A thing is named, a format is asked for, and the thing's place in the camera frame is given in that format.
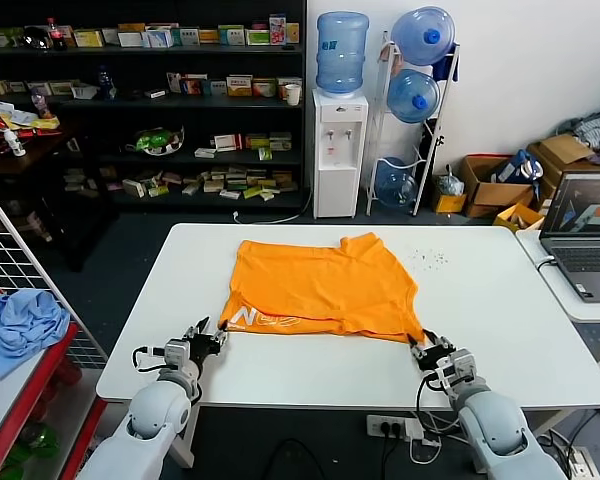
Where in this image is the white water dispenser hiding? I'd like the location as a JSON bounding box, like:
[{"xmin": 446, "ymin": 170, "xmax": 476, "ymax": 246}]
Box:
[{"xmin": 311, "ymin": 88, "xmax": 369, "ymax": 220}]

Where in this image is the white wire grid panel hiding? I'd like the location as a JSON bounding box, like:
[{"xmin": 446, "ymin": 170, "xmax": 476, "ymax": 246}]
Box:
[{"xmin": 0, "ymin": 177, "xmax": 109, "ymax": 371}]

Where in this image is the red white flat carton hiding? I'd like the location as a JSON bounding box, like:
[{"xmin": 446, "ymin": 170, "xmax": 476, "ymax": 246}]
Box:
[{"xmin": 213, "ymin": 133, "xmax": 244, "ymax": 153}]

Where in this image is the black floor cable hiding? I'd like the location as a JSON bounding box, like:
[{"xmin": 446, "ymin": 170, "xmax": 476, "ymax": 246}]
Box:
[{"xmin": 264, "ymin": 438, "xmax": 329, "ymax": 480}]

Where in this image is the small yellow box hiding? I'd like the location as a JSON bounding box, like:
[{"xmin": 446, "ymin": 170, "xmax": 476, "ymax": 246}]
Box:
[{"xmin": 493, "ymin": 202, "xmax": 545, "ymax": 233}]

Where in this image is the white metal jug rack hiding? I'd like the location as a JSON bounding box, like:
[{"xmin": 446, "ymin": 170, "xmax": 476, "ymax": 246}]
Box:
[{"xmin": 364, "ymin": 30, "xmax": 461, "ymax": 218}]

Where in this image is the open brown cardboard box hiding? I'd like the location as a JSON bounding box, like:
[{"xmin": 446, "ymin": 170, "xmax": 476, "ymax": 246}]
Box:
[{"xmin": 460, "ymin": 154, "xmax": 535, "ymax": 219}]

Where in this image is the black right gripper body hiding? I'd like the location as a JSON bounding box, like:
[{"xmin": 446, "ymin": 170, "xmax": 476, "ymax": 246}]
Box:
[{"xmin": 414, "ymin": 343, "xmax": 457, "ymax": 372}]

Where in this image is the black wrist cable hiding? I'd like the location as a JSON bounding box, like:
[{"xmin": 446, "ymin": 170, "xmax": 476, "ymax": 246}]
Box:
[
  {"xmin": 132, "ymin": 346, "xmax": 169, "ymax": 374},
  {"xmin": 415, "ymin": 377, "xmax": 441, "ymax": 416}
]

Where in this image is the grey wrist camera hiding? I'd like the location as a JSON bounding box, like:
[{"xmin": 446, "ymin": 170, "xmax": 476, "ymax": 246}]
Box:
[
  {"xmin": 163, "ymin": 338, "xmax": 191, "ymax": 370},
  {"xmin": 437, "ymin": 349, "xmax": 477, "ymax": 389}
]

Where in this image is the grey open laptop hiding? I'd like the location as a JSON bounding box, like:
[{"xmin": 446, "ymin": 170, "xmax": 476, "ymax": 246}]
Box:
[{"xmin": 538, "ymin": 171, "xmax": 600, "ymax": 304}]

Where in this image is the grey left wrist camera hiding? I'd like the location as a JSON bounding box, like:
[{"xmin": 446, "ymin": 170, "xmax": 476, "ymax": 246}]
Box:
[{"xmin": 163, "ymin": 338, "xmax": 191, "ymax": 370}]

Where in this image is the large white table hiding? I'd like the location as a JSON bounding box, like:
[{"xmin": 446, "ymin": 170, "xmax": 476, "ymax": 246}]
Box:
[{"xmin": 95, "ymin": 222, "xmax": 600, "ymax": 412}]

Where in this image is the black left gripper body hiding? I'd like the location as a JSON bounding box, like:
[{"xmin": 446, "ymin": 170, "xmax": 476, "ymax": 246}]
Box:
[{"xmin": 187, "ymin": 332, "xmax": 229, "ymax": 364}]

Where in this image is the white dispenser power cable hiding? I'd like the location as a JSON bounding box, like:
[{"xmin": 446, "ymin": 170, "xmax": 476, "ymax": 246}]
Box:
[{"xmin": 232, "ymin": 189, "xmax": 315, "ymax": 225}]

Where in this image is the yellow bin with plastic bag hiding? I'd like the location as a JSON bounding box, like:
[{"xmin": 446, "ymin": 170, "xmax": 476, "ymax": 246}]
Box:
[{"xmin": 432, "ymin": 164, "xmax": 467, "ymax": 215}]

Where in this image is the upright blue water jug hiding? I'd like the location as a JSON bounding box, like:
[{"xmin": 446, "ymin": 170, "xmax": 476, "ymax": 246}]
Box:
[{"xmin": 314, "ymin": 11, "xmax": 370, "ymax": 98}]

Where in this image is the black shelf unit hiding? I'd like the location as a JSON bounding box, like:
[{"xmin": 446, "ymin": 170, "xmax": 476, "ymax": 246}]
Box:
[{"xmin": 0, "ymin": 0, "xmax": 309, "ymax": 211}]

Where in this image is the small white side table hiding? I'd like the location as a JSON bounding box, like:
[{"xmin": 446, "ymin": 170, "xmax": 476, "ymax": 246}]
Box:
[{"xmin": 514, "ymin": 227, "xmax": 600, "ymax": 324}]

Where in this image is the blue bag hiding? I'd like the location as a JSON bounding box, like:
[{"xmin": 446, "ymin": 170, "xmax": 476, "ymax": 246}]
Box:
[{"xmin": 494, "ymin": 148, "xmax": 544, "ymax": 186}]

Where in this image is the pink white tall carton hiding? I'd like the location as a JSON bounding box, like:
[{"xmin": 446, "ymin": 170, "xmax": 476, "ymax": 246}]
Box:
[{"xmin": 268, "ymin": 14, "xmax": 287, "ymax": 47}]

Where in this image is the blue drink bottle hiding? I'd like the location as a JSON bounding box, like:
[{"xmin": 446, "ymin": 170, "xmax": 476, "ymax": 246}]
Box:
[{"xmin": 97, "ymin": 64, "xmax": 117, "ymax": 101}]

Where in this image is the purple drink bottle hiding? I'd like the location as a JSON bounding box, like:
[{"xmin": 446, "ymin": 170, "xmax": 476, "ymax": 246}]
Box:
[{"xmin": 29, "ymin": 83, "xmax": 51, "ymax": 119}]

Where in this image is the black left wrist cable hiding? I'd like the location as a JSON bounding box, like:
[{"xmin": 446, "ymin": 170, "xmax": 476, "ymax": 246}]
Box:
[{"xmin": 132, "ymin": 346, "xmax": 169, "ymax": 374}]

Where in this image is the small white plastic bottle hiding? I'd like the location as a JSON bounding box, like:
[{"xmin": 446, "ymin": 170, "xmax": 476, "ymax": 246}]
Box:
[{"xmin": 3, "ymin": 127, "xmax": 27, "ymax": 158}]

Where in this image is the orange white medicine box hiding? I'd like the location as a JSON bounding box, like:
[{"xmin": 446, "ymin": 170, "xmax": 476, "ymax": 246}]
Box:
[{"xmin": 226, "ymin": 75, "xmax": 254, "ymax": 97}]

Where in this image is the dark wooden table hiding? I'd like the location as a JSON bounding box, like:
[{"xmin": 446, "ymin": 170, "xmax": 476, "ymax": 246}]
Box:
[{"xmin": 0, "ymin": 129, "xmax": 121, "ymax": 274}]

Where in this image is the dark blue hanging cloth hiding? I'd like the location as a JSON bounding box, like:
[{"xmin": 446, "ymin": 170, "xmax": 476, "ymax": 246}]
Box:
[{"xmin": 432, "ymin": 47, "xmax": 460, "ymax": 83}]

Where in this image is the white power strip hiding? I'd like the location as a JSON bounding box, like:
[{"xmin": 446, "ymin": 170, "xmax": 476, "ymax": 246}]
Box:
[{"xmin": 366, "ymin": 413, "xmax": 424, "ymax": 442}]

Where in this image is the orange t-shirt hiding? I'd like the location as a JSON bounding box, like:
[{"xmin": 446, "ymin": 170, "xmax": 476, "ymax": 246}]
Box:
[{"xmin": 216, "ymin": 232, "xmax": 426, "ymax": 345}]

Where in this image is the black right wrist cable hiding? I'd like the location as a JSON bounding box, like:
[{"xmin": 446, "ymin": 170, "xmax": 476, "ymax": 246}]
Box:
[{"xmin": 415, "ymin": 377, "xmax": 441, "ymax": 416}]

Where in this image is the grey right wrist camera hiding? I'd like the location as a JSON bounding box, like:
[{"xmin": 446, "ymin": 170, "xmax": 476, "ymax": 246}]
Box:
[{"xmin": 437, "ymin": 349, "xmax": 477, "ymax": 389}]

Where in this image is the grey blue clothes pile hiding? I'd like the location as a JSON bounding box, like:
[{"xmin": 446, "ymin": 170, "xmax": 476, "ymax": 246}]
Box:
[{"xmin": 557, "ymin": 108, "xmax": 600, "ymax": 169}]

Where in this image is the grey floor power strip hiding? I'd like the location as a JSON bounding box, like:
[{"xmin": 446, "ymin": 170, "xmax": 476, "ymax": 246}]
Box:
[{"xmin": 567, "ymin": 446, "xmax": 599, "ymax": 479}]

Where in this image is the light blue crumpled cloth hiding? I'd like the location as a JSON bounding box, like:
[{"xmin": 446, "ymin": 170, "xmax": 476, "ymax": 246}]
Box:
[{"xmin": 0, "ymin": 288, "xmax": 72, "ymax": 380}]

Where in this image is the bowl with green packet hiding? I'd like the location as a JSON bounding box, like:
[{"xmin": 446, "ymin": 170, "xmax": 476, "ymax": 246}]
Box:
[{"xmin": 125, "ymin": 126, "xmax": 186, "ymax": 157}]

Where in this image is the large brown cardboard box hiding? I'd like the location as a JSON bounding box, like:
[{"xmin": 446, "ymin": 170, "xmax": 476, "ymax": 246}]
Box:
[{"xmin": 526, "ymin": 133, "xmax": 600, "ymax": 201}]

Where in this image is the tilted blue water jug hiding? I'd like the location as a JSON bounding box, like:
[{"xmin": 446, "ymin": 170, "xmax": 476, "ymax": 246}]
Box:
[
  {"xmin": 390, "ymin": 5, "xmax": 456, "ymax": 68},
  {"xmin": 374, "ymin": 157, "xmax": 419, "ymax": 209},
  {"xmin": 385, "ymin": 68, "xmax": 441, "ymax": 125}
]

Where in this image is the red metal cart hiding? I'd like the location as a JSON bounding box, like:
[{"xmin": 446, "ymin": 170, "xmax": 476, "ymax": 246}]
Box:
[{"xmin": 0, "ymin": 288, "xmax": 109, "ymax": 480}]

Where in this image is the black folded tripod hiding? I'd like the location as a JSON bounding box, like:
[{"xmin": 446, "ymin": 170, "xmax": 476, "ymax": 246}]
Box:
[{"xmin": 413, "ymin": 117, "xmax": 447, "ymax": 214}]

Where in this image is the shiny black helmet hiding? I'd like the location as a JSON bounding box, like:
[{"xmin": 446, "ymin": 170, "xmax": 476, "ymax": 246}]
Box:
[{"xmin": 20, "ymin": 25, "xmax": 51, "ymax": 51}]

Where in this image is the cola bottle red cap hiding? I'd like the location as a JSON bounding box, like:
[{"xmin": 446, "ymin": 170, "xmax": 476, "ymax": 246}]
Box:
[{"xmin": 46, "ymin": 17, "xmax": 67, "ymax": 51}]

